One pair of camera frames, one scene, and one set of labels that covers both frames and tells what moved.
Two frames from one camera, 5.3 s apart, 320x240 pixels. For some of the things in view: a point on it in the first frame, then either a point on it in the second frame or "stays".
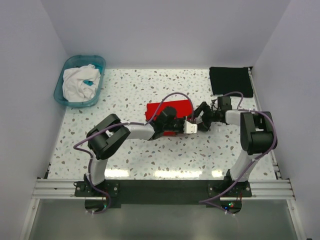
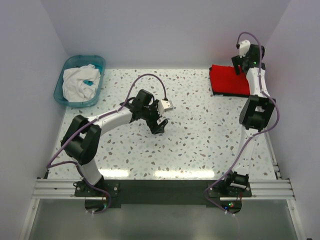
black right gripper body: x=208 y=116 -> x=238 y=65
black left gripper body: x=180 y=124 -> x=154 y=122
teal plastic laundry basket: x=77 y=60 stays
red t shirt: x=183 y=108 -> x=225 y=81
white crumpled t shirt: x=74 y=88 stays
